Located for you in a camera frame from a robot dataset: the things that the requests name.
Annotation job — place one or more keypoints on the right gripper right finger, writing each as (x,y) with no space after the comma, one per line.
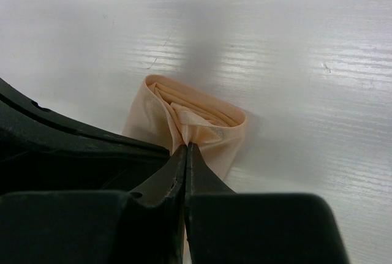
(204,193)

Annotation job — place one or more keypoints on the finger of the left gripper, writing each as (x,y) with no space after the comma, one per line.
(44,150)

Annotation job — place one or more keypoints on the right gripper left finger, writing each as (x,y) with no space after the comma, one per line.
(164,189)

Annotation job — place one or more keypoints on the orange cloth napkin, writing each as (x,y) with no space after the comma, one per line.
(170,114)

